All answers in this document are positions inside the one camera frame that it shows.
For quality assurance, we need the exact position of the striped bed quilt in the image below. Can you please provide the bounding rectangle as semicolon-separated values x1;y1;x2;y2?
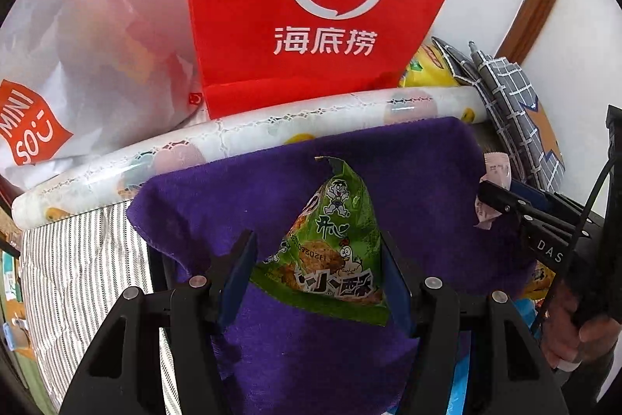
19;201;183;415

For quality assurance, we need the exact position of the black cable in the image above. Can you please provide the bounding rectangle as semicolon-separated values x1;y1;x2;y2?
532;155;615;340

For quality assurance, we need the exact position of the pale pink snack packet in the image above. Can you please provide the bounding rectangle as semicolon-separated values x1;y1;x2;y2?
473;152;511;228

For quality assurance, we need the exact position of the yellow lemon print packet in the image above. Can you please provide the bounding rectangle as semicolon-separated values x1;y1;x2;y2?
398;43;460;89

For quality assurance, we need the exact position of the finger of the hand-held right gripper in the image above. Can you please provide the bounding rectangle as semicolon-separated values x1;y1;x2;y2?
479;180;575;237
509;179;592;227

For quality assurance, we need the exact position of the red paper bag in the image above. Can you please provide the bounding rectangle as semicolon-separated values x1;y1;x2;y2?
185;0;485;121

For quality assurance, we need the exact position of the rolled fruit print mat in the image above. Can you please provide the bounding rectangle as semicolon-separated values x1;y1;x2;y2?
12;86;489;231

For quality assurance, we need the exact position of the white plastic bag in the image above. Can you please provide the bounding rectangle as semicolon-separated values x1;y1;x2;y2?
0;0;215;192

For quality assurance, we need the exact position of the green snack packet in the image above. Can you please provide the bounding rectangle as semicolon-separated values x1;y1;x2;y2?
250;156;392;327

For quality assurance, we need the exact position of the person's right forearm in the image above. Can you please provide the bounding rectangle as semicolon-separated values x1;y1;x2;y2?
559;337;622;408

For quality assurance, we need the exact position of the yellow snack packet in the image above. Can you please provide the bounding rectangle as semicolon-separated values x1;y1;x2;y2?
531;266;558;300

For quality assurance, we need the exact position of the grey checked cloth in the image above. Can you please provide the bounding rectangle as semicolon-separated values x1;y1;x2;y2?
430;37;567;194

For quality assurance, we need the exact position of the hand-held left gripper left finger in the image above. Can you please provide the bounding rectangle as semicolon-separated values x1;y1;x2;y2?
58;230;259;415

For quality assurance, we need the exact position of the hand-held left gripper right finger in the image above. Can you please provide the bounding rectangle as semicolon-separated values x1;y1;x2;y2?
381;233;569;415

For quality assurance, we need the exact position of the wooden nightstand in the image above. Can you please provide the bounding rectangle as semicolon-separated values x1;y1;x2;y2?
0;293;32;352

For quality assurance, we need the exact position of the person's right hand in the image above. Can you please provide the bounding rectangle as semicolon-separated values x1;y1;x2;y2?
538;280;621;371

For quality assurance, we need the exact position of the purple towel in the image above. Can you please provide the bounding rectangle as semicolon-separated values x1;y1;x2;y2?
125;116;540;415

